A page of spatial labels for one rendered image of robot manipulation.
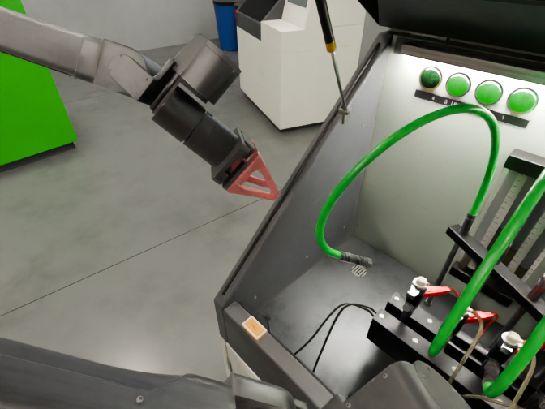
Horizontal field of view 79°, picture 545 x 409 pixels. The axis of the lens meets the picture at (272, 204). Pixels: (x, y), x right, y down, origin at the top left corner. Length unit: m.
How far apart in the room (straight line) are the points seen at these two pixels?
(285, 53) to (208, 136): 2.86
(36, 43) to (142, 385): 0.46
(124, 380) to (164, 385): 0.02
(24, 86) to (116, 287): 1.99
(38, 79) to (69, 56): 3.03
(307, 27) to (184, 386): 3.23
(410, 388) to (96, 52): 0.47
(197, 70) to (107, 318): 1.80
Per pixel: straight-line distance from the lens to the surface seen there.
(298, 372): 0.74
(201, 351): 1.86
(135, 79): 0.47
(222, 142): 0.46
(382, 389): 0.24
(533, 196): 0.53
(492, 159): 0.74
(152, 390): 0.20
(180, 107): 0.45
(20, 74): 3.52
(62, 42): 0.54
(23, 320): 2.34
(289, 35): 3.27
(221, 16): 6.55
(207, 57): 0.45
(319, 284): 1.01
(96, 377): 0.19
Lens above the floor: 1.62
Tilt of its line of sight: 39 degrees down
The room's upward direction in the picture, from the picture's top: straight up
